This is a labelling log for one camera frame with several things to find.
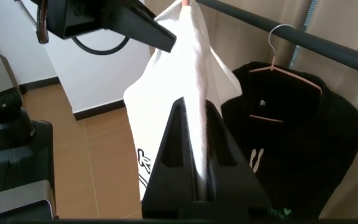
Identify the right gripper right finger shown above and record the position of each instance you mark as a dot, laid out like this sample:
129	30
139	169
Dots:
238	186

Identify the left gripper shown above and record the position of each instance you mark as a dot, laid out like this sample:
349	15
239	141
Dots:
73	15

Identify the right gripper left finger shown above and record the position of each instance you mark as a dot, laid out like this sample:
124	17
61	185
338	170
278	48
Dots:
166	186

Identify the white garment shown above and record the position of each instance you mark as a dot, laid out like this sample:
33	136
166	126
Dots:
172	77

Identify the black shorts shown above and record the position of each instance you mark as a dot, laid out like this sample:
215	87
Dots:
306	140

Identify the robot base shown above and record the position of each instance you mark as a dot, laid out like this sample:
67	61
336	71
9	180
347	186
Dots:
11	140

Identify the black clothes rack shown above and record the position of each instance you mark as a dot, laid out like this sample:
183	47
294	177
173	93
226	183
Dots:
306	40

